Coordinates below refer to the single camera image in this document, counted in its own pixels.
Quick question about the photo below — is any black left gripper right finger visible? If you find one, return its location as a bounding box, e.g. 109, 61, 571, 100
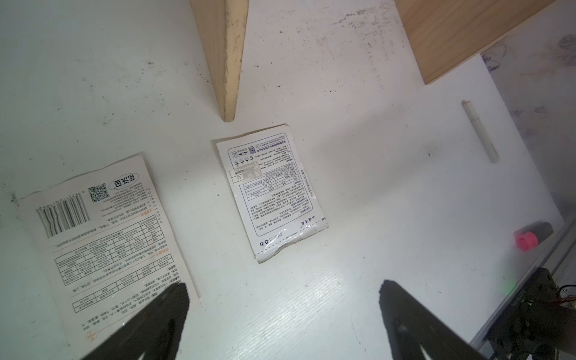
379, 280, 482, 359

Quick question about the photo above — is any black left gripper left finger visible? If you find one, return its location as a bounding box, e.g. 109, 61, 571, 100
85, 283, 190, 359

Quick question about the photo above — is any white barcode seed bag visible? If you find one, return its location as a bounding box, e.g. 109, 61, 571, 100
19, 155, 201, 359

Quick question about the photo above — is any small white seed bag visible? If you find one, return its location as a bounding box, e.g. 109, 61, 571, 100
217, 124, 329, 263

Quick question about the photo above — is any wooden two-tier shelf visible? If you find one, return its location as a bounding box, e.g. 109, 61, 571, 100
190, 0, 552, 122

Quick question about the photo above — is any pink black highlighter marker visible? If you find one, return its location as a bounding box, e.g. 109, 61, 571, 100
514, 221, 554, 252

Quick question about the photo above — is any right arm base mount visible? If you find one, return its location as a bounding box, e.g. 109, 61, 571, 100
487, 268, 575, 359

